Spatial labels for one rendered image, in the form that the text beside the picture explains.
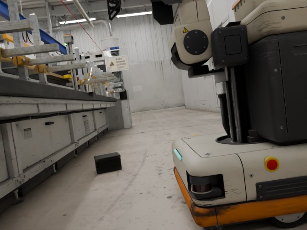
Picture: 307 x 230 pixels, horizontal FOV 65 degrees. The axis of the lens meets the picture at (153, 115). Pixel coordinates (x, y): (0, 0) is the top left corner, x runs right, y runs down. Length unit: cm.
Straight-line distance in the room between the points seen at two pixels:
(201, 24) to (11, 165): 132
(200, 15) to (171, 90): 1075
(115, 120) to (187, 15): 463
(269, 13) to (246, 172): 56
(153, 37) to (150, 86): 236
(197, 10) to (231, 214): 79
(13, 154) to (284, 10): 155
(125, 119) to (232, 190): 462
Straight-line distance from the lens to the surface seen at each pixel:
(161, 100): 1172
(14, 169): 170
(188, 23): 107
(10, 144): 168
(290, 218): 104
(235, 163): 89
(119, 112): 552
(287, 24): 102
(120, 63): 543
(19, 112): 138
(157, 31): 1223
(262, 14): 100
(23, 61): 145
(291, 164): 97
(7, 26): 100
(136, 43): 1205
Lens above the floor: 50
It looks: 3 degrees down
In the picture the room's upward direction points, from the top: 7 degrees counter-clockwise
